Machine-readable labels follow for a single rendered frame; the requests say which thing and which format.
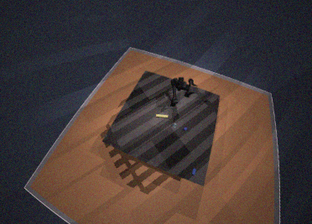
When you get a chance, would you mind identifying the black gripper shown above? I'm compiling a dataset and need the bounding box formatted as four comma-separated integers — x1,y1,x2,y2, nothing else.
185,79,197,97

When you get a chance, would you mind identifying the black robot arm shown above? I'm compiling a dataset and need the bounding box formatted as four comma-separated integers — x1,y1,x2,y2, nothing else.
170,77,188,107

